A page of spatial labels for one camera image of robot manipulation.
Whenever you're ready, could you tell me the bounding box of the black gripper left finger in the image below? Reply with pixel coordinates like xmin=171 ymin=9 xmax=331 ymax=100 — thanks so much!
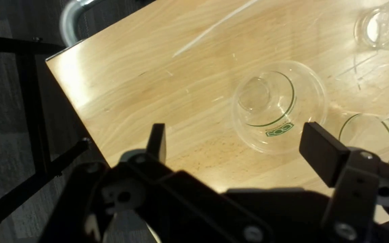
xmin=37 ymin=122 xmax=274 ymax=243

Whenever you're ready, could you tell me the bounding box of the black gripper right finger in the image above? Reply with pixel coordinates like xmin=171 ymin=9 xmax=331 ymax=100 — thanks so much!
xmin=298 ymin=121 xmax=389 ymax=243

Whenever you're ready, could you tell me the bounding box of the clear plastic cup green logo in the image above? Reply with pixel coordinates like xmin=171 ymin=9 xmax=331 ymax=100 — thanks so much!
xmin=336 ymin=113 xmax=389 ymax=167
xmin=352 ymin=0 xmax=389 ymax=55
xmin=231 ymin=60 xmax=329 ymax=158

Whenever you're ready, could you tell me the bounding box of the black metal floor frame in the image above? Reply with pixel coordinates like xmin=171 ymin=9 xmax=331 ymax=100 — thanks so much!
xmin=0 ymin=33 xmax=93 ymax=227

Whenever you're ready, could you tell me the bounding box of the metal cart handle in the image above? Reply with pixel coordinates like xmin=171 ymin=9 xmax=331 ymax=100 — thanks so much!
xmin=58 ymin=0 xmax=97 ymax=48

